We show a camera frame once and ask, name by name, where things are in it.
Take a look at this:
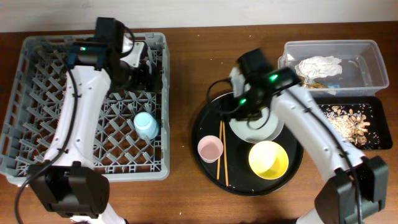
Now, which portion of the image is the food scraps and rice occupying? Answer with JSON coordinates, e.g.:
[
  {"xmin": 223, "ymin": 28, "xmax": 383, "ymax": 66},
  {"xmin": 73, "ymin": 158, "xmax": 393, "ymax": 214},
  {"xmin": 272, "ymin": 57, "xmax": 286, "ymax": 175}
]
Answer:
[{"xmin": 320, "ymin": 104, "xmax": 381, "ymax": 149}]

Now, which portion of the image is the clear plastic waste bin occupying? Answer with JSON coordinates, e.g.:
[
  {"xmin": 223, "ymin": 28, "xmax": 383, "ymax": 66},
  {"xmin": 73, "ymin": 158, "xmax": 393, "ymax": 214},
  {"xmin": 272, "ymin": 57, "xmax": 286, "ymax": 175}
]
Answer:
[{"xmin": 278, "ymin": 40, "xmax": 389, "ymax": 97}]

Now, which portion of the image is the gold snack wrapper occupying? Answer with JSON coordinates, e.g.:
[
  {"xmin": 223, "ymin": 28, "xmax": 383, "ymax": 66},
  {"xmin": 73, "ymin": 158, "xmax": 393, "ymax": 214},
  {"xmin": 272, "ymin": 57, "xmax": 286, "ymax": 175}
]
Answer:
[{"xmin": 299, "ymin": 76, "xmax": 328, "ymax": 89}]

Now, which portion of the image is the grey dishwasher rack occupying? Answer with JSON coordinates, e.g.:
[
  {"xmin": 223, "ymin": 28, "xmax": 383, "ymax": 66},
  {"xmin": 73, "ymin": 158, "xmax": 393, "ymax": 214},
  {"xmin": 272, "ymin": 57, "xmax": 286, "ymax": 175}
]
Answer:
[{"xmin": 1, "ymin": 32, "xmax": 170, "ymax": 185}]

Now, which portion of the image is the grey round plate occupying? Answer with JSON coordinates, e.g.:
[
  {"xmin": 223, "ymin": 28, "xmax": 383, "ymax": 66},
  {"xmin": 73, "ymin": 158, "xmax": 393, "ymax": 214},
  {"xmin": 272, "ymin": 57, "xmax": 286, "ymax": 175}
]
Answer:
[{"xmin": 229, "ymin": 108, "xmax": 284, "ymax": 144}]

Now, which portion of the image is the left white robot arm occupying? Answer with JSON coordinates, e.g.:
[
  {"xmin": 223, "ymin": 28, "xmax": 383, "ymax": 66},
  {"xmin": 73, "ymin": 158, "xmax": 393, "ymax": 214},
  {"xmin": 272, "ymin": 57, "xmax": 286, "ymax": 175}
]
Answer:
[{"xmin": 25, "ymin": 17, "xmax": 163, "ymax": 223}]

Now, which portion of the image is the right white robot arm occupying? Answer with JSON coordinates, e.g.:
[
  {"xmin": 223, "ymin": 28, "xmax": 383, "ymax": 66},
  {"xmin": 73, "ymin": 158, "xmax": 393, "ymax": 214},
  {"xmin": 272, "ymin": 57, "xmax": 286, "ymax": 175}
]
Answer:
[{"xmin": 227, "ymin": 49, "xmax": 389, "ymax": 224}]

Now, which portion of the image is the pink plastic cup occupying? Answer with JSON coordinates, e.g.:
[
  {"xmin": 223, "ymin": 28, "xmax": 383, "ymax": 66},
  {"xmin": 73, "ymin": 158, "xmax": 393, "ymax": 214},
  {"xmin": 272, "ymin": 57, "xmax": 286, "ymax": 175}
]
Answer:
[{"xmin": 197, "ymin": 135, "xmax": 223, "ymax": 163}]

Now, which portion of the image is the white paper napkin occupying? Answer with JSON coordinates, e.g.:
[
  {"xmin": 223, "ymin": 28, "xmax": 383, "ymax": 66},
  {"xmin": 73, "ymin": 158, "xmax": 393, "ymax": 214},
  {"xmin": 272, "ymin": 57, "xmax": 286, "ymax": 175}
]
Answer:
[{"xmin": 295, "ymin": 56, "xmax": 343, "ymax": 80}]

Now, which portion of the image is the round black serving tray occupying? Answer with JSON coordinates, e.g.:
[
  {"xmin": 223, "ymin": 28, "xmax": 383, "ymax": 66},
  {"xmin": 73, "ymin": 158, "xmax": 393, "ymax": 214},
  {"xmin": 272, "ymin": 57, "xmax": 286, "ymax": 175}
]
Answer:
[{"xmin": 191, "ymin": 93, "xmax": 303, "ymax": 196}]

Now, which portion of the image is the light blue plastic cup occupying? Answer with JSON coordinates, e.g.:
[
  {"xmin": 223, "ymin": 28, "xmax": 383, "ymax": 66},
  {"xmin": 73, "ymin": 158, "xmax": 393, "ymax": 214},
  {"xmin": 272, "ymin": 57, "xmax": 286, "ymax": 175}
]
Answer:
[{"xmin": 133, "ymin": 112, "xmax": 159, "ymax": 139}]

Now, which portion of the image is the yellow bowl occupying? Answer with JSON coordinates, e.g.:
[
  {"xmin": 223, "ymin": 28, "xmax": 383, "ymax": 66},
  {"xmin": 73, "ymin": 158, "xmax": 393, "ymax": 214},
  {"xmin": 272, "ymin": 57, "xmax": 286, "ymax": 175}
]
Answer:
[{"xmin": 248, "ymin": 141, "xmax": 289, "ymax": 180}]

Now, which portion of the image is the black rectangular waste tray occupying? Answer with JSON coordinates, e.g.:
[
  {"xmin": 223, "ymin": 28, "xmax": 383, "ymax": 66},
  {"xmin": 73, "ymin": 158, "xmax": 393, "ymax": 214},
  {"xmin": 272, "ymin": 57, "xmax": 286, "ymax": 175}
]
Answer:
[{"xmin": 315, "ymin": 96, "xmax": 392, "ymax": 150}]

